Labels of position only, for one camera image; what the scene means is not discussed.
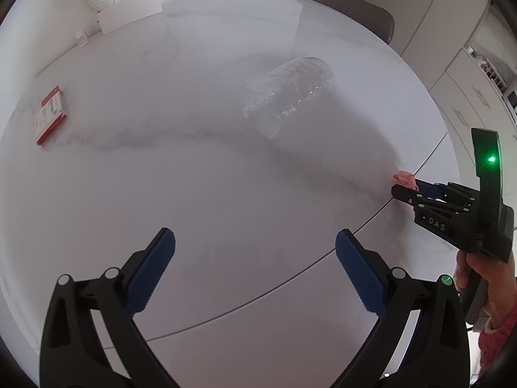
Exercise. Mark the white drawer cabinet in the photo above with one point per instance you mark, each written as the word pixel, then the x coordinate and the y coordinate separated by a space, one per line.
pixel 472 101

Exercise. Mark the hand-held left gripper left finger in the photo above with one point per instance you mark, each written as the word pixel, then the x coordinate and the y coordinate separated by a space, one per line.
pixel 149 271

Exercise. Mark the pink paper scrap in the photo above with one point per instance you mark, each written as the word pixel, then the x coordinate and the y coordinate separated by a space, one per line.
pixel 404 180

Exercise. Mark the clear plastic cup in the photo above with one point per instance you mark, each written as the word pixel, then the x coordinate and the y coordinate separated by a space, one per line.
pixel 291 89

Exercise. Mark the person's right forearm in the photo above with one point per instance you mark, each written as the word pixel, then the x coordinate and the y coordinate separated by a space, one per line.
pixel 499 347

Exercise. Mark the red and white box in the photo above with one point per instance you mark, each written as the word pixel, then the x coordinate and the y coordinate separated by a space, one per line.
pixel 50 115

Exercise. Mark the person's right hand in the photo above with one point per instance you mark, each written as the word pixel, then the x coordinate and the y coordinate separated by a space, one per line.
pixel 499 279

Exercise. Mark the tall white cupboard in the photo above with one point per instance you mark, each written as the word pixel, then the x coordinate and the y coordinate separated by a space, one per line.
pixel 420 8

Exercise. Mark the clear plastic clip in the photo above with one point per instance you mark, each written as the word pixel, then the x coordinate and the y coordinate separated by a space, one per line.
pixel 83 38

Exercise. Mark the grey chair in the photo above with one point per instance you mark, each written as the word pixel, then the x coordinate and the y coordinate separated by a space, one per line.
pixel 347 6

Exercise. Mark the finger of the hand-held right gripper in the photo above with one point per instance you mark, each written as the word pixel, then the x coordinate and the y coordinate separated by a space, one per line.
pixel 430 188
pixel 406 195

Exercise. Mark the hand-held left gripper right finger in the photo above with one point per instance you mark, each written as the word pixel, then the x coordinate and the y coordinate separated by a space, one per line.
pixel 360 271

